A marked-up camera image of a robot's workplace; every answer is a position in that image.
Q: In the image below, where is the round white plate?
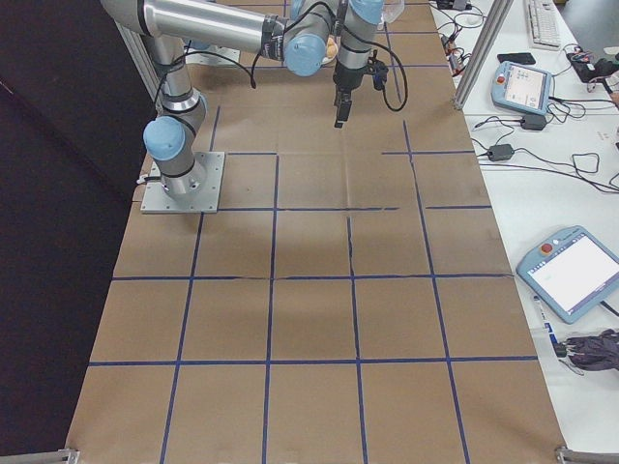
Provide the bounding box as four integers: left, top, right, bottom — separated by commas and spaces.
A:
319, 37, 339, 67

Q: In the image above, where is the black smartphone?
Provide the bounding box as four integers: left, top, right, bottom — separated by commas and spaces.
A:
497, 51, 537, 66

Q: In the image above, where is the blue grey teach pendant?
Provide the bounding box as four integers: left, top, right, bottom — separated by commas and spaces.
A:
516, 224, 619, 326
490, 60, 556, 117

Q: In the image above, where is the white keyboard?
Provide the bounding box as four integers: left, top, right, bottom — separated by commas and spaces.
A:
525, 0, 566, 49

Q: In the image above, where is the white blue marker pen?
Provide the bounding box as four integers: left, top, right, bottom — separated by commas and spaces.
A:
532, 293, 558, 345

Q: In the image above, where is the dark folded umbrella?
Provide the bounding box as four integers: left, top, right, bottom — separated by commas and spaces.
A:
554, 328, 619, 374

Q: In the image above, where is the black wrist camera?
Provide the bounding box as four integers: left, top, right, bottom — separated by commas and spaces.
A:
368, 57, 391, 92

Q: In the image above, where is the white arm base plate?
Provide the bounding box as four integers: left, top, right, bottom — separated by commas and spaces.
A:
186, 45, 242, 68
139, 151, 227, 214

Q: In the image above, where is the aluminium frame post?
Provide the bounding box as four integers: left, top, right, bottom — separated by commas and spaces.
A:
452, 0, 515, 112

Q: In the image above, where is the black adapter cable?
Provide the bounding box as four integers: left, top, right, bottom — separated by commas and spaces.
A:
473, 114, 523, 142
512, 144, 619, 194

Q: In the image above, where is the aluminium frame bar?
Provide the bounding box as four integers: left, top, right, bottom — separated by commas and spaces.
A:
114, 21, 161, 105

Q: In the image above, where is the black power strip red switch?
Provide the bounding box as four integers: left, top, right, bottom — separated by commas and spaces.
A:
575, 52, 604, 83

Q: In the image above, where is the black frame cover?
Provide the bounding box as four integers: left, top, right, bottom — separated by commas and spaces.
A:
0, 0, 163, 458

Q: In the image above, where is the aluminium table rail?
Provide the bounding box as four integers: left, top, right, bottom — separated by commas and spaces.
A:
0, 448, 81, 464
554, 447, 619, 464

